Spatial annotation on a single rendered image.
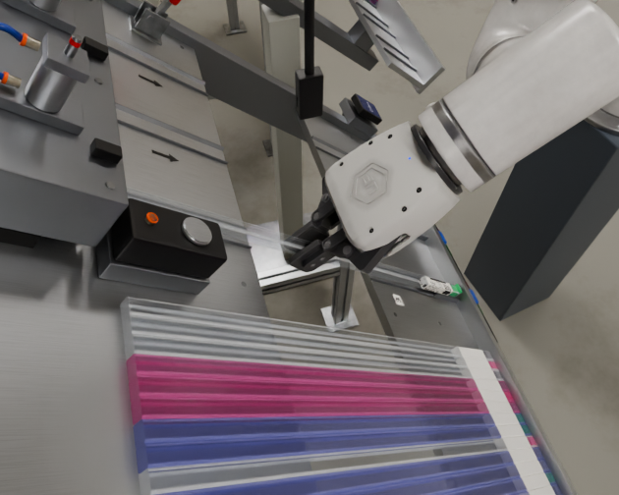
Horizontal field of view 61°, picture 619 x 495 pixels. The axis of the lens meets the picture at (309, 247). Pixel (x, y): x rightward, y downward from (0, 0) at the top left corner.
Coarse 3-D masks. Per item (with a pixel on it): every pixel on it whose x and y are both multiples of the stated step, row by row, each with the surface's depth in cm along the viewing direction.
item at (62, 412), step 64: (128, 64) 54; (192, 64) 63; (128, 128) 48; (192, 128) 55; (192, 192) 48; (0, 256) 32; (64, 256) 35; (0, 320) 30; (64, 320) 32; (0, 384) 28; (64, 384) 30; (128, 384) 32; (0, 448) 26; (64, 448) 28; (128, 448) 30
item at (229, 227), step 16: (128, 192) 40; (144, 192) 42; (176, 208) 43; (192, 208) 44; (224, 224) 46; (240, 224) 48; (256, 240) 49; (272, 240) 50; (288, 240) 52; (304, 240) 54; (336, 256) 56; (384, 272) 62; (400, 272) 64
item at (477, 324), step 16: (432, 240) 79; (432, 256) 79; (448, 256) 77; (448, 272) 76; (464, 288) 74; (464, 304) 73; (480, 320) 71; (480, 336) 71; (496, 352) 69; (512, 384) 66; (528, 416) 64; (544, 448) 62; (560, 464) 61; (560, 480) 60
